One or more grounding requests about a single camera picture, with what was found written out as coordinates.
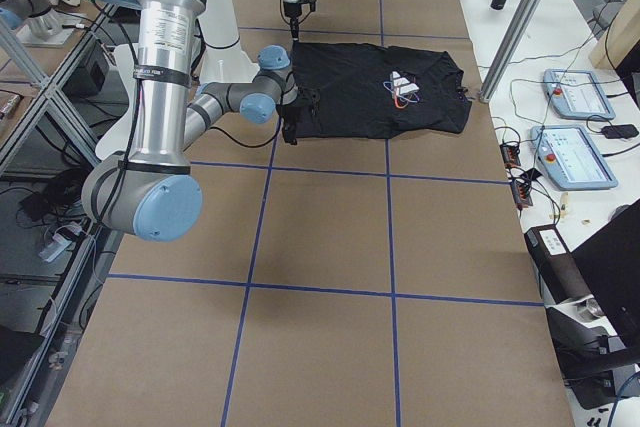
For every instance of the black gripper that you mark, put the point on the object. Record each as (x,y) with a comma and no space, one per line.
(292,10)
(295,109)

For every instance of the black printed t-shirt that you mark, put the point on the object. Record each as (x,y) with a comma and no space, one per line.
(375,92)

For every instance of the background robot arm on stand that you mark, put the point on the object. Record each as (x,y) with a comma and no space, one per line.
(37,23)

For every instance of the white plastic chair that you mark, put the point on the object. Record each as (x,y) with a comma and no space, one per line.
(121,86)

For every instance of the black computer box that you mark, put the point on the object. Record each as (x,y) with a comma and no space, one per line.
(89,76)

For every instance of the upper teach pendant tablet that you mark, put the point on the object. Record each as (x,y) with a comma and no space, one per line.
(577,94)

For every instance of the teach pendant tablet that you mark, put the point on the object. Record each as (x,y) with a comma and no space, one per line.
(568,157)
(577,94)

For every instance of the lower teach pendant tablet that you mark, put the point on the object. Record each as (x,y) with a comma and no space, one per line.
(568,157)

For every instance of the white power strip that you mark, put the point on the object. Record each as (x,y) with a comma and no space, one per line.
(60,240)

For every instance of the black power adapter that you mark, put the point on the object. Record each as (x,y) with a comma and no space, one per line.
(620,131)

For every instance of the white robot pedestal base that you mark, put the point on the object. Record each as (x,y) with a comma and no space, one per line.
(224,60)

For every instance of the aluminium frame post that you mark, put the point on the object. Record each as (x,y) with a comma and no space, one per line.
(513,35)

